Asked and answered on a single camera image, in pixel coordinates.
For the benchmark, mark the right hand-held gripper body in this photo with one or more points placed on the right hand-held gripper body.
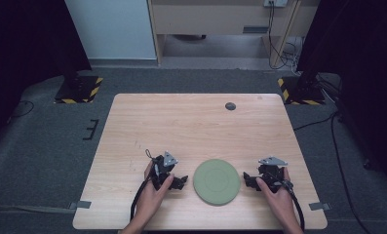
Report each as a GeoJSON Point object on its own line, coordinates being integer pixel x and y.
{"type": "Point", "coordinates": [272, 172]}

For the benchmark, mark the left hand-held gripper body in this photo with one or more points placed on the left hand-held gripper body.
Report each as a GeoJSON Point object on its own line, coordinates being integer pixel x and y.
{"type": "Point", "coordinates": [163, 165]}

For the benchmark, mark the green round plate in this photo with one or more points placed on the green round plate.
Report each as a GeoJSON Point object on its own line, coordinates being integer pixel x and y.
{"type": "Point", "coordinates": [216, 182]}

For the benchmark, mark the person's left hand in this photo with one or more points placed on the person's left hand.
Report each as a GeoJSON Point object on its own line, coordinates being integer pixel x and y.
{"type": "Point", "coordinates": [150, 201]}

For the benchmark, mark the person's right hand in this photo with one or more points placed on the person's right hand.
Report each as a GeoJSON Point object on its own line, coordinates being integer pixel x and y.
{"type": "Point", "coordinates": [282, 204]}

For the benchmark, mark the grey tape piece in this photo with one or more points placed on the grey tape piece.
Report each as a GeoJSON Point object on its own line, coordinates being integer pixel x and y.
{"type": "Point", "coordinates": [319, 206]}
{"type": "Point", "coordinates": [80, 204]}

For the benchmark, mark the dark round table grommet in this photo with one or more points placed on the dark round table grommet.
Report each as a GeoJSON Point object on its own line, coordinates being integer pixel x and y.
{"type": "Point", "coordinates": [230, 106]}

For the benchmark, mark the black striped stand base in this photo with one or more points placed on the black striped stand base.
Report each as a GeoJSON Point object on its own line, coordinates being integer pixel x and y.
{"type": "Point", "coordinates": [79, 91]}
{"type": "Point", "coordinates": [300, 92]}

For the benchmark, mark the white partition panel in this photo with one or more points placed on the white partition panel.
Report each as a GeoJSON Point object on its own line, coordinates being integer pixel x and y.
{"type": "Point", "coordinates": [113, 29]}

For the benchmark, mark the dark curtain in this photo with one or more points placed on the dark curtain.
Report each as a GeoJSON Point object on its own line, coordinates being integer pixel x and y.
{"type": "Point", "coordinates": [25, 39]}
{"type": "Point", "coordinates": [360, 48]}

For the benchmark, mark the light wooden desk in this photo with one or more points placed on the light wooden desk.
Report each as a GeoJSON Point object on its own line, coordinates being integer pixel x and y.
{"type": "Point", "coordinates": [213, 16]}

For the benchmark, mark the grey power strip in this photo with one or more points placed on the grey power strip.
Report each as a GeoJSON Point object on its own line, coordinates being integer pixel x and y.
{"type": "Point", "coordinates": [275, 2]}

